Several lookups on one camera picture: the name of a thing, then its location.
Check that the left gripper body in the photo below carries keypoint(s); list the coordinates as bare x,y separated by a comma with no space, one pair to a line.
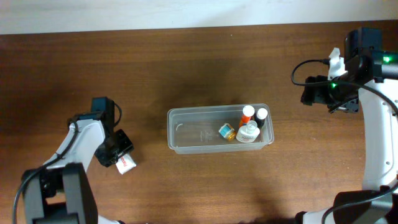
118,145

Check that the gold lid balm jar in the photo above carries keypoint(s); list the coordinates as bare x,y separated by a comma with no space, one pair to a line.
227,132

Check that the white spray bottle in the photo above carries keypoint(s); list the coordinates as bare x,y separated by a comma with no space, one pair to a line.
248,133

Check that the orange bottle white cap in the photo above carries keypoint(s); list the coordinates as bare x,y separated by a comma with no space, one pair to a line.
248,113

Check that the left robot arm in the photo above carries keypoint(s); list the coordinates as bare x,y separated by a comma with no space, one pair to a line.
59,191

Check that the clear plastic container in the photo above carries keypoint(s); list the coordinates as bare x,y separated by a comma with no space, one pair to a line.
208,129

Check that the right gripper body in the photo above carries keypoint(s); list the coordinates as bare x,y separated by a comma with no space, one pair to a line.
321,94

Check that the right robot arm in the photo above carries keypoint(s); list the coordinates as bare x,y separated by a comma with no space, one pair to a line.
365,77

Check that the dark bottle white cap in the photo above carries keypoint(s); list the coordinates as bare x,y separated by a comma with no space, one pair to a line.
260,117

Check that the white Panadol medicine box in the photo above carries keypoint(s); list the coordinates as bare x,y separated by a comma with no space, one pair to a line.
125,164

